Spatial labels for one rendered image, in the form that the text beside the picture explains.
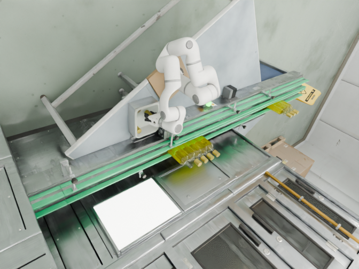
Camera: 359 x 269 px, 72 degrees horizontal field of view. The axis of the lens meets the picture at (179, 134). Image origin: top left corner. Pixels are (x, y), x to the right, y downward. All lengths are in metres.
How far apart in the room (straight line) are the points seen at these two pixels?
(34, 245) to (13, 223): 0.15
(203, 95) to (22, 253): 1.06
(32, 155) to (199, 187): 1.18
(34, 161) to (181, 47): 1.25
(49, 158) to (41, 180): 0.46
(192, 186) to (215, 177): 0.19
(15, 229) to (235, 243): 1.07
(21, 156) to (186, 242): 1.26
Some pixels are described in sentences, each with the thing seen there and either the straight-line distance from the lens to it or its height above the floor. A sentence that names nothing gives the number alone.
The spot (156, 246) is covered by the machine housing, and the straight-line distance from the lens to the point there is 1.41.
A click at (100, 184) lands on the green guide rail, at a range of 1.53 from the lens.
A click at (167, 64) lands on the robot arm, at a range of 1.28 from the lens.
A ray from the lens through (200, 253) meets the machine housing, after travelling 1.46.
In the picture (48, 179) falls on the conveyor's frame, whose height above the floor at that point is 0.83.
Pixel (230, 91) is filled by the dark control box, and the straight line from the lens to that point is 2.04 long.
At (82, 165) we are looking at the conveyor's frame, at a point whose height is 0.83.
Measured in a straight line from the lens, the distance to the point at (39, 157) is 1.98.
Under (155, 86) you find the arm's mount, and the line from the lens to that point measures 1.55.
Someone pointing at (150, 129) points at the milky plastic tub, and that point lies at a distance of 1.64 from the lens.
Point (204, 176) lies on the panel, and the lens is 1.73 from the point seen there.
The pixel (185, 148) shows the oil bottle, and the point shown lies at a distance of 1.67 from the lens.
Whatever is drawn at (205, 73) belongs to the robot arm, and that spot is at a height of 1.02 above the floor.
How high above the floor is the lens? 1.90
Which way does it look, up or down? 35 degrees down
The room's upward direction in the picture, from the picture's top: 131 degrees clockwise
